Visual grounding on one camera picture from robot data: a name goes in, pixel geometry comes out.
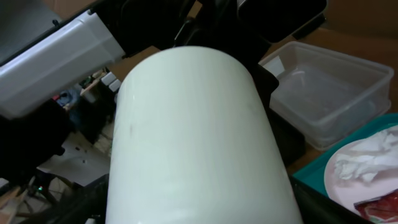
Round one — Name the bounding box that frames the white cup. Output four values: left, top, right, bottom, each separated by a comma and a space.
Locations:
106, 47, 302, 223

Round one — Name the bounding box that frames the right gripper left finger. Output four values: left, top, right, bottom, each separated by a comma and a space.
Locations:
21, 174, 109, 224

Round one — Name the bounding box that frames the black tray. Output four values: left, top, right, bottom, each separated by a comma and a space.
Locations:
247, 65, 305, 167

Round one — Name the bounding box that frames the large white plate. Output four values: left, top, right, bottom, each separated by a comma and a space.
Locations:
324, 140, 397, 215

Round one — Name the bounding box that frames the white napkin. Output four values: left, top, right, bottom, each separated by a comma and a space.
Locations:
334, 126, 397, 183

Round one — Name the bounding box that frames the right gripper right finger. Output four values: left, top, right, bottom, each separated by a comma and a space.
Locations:
290, 176, 373, 224

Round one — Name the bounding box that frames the red snack wrapper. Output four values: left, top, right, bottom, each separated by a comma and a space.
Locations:
354, 190, 397, 223

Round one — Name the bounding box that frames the clear plastic bin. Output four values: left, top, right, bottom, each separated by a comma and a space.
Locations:
259, 42, 394, 151

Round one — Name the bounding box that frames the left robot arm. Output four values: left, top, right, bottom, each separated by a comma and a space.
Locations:
1, 1, 279, 119

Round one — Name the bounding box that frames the teal serving tray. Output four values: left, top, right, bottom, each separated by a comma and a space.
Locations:
291, 113, 398, 218

